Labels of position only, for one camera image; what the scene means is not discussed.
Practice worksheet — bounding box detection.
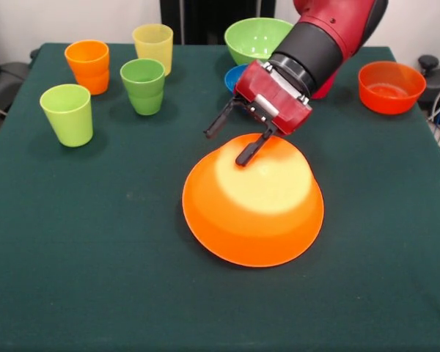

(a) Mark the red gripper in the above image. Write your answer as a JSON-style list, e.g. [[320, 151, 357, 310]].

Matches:
[[204, 59, 313, 168]]

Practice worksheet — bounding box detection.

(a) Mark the large orange bowl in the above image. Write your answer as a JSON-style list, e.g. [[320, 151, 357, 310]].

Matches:
[[182, 133, 325, 268]]

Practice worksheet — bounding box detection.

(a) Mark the large light green bowl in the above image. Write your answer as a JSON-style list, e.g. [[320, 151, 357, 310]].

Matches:
[[224, 17, 295, 66]]

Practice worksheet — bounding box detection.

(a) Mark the blue bowl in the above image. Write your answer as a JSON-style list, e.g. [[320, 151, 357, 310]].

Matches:
[[224, 65, 249, 95]]

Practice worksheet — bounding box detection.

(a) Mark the red cup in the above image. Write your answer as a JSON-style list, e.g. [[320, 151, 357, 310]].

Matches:
[[310, 67, 340, 100]]

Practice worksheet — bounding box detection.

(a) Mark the yellow cup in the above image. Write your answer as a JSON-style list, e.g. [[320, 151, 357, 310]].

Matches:
[[131, 23, 175, 77]]

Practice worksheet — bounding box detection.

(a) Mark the orange cup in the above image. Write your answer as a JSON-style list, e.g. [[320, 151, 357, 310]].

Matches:
[[64, 40, 111, 96]]

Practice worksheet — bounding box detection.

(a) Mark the small red-orange bowl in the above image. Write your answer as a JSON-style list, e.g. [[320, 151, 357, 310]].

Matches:
[[357, 60, 428, 116]]

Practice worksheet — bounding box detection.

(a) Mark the lime green cup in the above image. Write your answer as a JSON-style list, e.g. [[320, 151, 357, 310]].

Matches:
[[39, 83, 95, 148]]

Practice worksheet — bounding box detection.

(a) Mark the dark green tablecloth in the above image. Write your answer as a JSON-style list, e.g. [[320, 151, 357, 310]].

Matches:
[[0, 43, 440, 352]]

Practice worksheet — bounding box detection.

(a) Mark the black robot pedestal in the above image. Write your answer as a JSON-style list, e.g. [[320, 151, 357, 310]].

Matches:
[[160, 0, 296, 45]]

